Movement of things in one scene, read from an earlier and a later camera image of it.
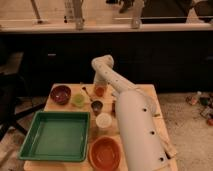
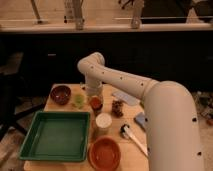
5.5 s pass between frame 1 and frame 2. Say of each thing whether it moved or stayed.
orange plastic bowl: stayed
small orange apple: moved
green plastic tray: stayed
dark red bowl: stayed
